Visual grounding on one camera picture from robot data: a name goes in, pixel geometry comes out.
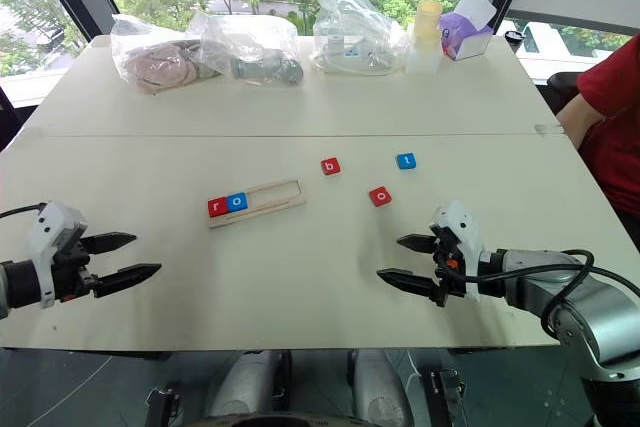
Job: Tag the plastic bag with white parts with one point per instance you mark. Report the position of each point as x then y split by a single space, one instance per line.
350 42

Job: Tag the blue letter tile t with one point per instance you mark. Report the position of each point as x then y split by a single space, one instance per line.
406 161

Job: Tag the plastic bag with grey item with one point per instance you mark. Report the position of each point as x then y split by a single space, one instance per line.
260 57

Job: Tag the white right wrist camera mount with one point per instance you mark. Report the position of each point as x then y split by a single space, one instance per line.
457 219

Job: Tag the plastic bag with pink cloth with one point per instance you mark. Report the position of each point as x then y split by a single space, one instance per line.
160 64

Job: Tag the black chair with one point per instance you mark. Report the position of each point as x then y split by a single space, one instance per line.
562 89

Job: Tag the clear tape strip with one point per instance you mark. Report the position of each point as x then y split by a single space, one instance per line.
547 129

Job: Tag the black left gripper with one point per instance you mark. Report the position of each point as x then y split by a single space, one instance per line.
70 272

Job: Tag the red letter tile r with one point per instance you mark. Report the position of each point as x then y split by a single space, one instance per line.
218 207

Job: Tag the red letter tile o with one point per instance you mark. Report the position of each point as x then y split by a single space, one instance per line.
380 196

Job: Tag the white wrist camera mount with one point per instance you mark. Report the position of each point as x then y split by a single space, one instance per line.
457 219
50 227

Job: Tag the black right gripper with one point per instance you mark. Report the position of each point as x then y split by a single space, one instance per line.
448 288

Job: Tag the blue letter tile o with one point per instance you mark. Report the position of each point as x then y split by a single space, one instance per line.
237 202

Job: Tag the dark rounded robot torso edge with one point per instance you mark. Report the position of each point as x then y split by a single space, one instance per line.
295 421

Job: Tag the black bracket under table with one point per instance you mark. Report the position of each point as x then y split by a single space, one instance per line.
162 407
445 397

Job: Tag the black round lid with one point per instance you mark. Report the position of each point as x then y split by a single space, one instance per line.
515 36

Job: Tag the wooden letter tray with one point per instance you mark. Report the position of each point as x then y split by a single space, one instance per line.
275 197

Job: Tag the purple tissue box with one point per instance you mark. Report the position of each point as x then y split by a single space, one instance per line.
465 37

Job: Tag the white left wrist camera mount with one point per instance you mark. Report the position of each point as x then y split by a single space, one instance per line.
50 227

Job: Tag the clear plastic container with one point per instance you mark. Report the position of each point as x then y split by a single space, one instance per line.
425 54

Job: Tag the person in red shirt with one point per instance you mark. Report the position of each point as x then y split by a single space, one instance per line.
617 112

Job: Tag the silver robot leg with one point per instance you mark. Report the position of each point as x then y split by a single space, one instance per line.
380 392
245 387

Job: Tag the red letter tile b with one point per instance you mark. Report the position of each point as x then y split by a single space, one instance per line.
330 167

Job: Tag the yellow plastic cup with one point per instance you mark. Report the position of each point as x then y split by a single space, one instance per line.
429 17

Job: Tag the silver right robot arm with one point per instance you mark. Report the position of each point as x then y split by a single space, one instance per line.
590 297

